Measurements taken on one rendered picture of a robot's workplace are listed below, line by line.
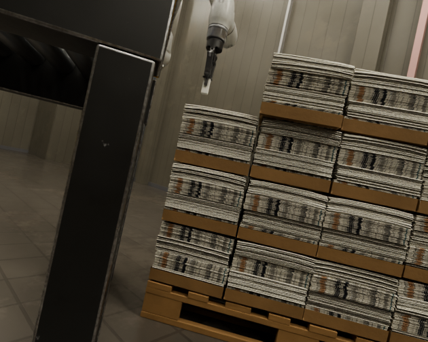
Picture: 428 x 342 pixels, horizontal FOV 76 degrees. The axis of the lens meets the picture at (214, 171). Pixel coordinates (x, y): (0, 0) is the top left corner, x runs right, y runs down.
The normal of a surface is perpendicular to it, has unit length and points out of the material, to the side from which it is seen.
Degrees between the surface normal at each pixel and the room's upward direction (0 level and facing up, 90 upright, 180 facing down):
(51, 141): 90
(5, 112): 90
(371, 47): 90
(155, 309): 90
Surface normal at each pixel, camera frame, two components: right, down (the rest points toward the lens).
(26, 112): 0.74, 0.16
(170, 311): -0.11, -0.03
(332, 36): -0.64, -0.14
